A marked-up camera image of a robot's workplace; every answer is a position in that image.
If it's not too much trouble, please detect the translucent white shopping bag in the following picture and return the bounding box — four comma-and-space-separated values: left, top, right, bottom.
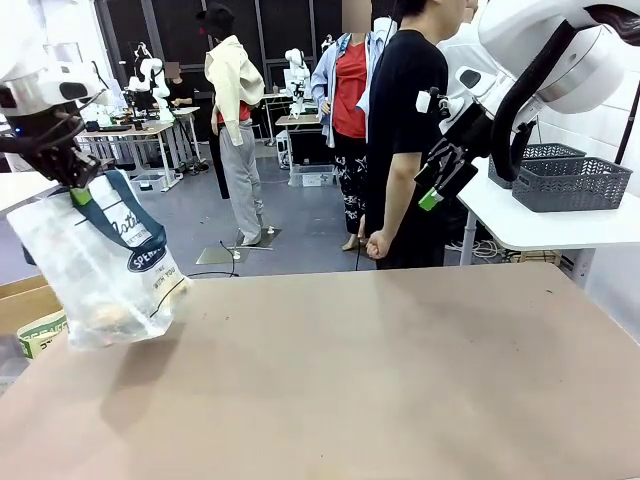
5, 168, 194, 352

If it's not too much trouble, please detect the grey plastic basket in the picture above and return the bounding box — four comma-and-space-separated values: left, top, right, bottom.
486, 142, 588, 191
511, 155, 635, 214

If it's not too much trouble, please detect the black tripod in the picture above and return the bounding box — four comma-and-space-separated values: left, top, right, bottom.
613, 98, 640, 167

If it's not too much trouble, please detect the white side table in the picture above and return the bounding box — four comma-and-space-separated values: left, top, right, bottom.
456, 153, 640, 267

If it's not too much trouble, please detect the wooden background table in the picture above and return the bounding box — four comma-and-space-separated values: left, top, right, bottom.
78, 106, 202, 195

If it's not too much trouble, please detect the seated person in black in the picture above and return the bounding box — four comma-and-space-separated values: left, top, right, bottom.
163, 60, 202, 110

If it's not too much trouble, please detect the person in black t-shirt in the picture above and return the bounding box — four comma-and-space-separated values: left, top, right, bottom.
363, 0, 472, 272

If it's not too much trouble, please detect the person's right hand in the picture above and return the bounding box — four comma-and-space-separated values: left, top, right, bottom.
366, 230, 405, 261

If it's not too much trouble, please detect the small white background robot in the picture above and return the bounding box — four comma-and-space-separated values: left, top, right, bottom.
281, 46, 315, 122

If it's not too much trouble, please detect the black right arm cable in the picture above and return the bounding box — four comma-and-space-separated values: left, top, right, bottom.
488, 3, 640, 184

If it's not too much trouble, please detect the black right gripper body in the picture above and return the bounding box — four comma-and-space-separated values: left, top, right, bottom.
426, 106, 496, 165

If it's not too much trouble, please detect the green and white sack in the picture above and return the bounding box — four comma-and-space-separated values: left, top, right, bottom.
17, 308, 72, 361

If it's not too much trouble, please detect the person's right forearm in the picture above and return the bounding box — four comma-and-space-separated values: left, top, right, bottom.
371, 151, 420, 237

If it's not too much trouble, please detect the mannequin with cream hoodie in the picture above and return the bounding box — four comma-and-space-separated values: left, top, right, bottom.
194, 2, 267, 248

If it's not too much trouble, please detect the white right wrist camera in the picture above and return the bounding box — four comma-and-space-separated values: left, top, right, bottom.
415, 86, 466, 120

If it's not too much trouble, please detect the metal floor plate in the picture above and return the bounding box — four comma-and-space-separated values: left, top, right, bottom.
194, 226, 282, 266

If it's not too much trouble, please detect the clear plastic storage box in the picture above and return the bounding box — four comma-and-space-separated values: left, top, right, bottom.
288, 163, 338, 190

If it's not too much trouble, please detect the cardboard box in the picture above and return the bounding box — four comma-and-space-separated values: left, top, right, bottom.
0, 273, 65, 337

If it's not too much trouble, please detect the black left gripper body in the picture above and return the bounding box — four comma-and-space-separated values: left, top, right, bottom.
0, 106, 85, 181

